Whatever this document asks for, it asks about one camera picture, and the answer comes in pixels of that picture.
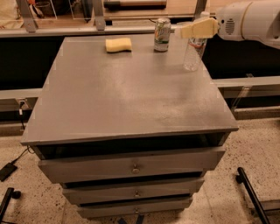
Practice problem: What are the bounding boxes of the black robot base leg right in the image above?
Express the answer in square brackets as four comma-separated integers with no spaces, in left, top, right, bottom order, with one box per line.
[235,167,270,224]

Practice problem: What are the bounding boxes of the clear plastic water bottle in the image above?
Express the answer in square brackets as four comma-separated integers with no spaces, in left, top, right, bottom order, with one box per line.
[183,11,210,72]

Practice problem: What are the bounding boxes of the middle grey drawer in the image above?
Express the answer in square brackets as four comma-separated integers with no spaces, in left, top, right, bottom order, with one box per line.
[62,178,204,205]

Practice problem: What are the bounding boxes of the bottom grey drawer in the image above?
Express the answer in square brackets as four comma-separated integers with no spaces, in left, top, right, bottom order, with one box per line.
[77,196,193,219]

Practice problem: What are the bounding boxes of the black power adapter with cable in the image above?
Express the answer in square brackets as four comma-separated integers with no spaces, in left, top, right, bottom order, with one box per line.
[0,146,32,182]

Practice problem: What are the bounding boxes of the yellow sponge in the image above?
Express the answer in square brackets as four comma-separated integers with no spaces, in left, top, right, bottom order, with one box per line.
[105,38,132,53]

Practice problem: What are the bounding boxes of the top grey drawer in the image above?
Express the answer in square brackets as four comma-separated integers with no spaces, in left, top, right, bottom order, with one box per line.
[38,146,225,183]

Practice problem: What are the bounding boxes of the grey metal railing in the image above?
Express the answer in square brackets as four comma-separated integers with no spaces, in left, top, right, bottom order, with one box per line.
[0,0,214,38]

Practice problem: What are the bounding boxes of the green white soda can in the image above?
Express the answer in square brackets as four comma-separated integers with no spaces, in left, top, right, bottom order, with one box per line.
[154,17,171,52]

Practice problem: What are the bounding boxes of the grey drawer cabinet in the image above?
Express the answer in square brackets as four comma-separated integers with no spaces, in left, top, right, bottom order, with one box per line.
[23,34,237,209]

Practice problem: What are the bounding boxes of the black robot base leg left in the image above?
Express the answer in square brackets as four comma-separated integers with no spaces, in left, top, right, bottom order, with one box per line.
[0,187,21,224]

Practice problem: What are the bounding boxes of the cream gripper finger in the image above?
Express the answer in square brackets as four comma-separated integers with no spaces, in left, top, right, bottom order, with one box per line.
[175,17,219,39]

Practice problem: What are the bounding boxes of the grey drawer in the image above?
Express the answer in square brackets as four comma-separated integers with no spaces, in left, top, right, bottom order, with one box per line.
[77,196,193,219]
[38,146,225,183]
[62,178,204,205]

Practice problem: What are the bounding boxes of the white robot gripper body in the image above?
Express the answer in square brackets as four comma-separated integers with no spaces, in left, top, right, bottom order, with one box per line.
[215,2,249,41]

